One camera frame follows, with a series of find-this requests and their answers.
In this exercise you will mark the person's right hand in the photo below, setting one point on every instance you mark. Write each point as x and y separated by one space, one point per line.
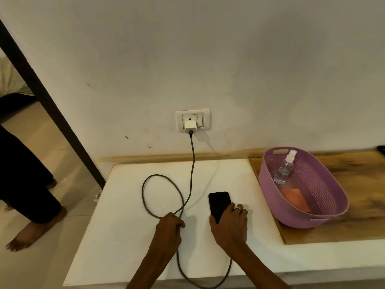
231 228

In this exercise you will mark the person's right middle finger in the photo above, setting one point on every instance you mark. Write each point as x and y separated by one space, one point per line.
239 206

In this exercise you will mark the person's right thumb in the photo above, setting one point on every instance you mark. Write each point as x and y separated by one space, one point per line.
213 222

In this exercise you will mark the clear spray bottle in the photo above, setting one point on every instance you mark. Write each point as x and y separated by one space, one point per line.
284 173

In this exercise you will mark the person's left forearm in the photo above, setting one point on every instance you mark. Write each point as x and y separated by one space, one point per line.
150 270

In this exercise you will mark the white charger adapter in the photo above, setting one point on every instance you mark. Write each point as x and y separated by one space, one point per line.
190 126

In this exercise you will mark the crumpled white paper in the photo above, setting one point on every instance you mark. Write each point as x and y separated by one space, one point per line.
97 197

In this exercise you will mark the purple plastic basket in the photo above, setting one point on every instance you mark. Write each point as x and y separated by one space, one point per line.
318 180

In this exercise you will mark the person's right forearm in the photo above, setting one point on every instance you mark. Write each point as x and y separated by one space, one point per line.
258 272

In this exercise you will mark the person's left hand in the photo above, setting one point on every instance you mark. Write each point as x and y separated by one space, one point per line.
167 234

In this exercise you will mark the person's left fingers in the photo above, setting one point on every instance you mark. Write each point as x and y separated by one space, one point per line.
176 220

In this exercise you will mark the white wall socket plate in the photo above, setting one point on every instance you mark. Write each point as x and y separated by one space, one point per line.
202 118

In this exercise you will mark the orange cloth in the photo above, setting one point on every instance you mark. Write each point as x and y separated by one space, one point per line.
296 198

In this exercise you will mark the small black object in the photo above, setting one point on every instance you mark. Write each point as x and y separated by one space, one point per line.
381 149

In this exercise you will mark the black smartphone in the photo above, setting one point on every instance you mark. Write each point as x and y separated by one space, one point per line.
219 204

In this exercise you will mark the dark door frame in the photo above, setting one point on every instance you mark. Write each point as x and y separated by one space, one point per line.
45 96

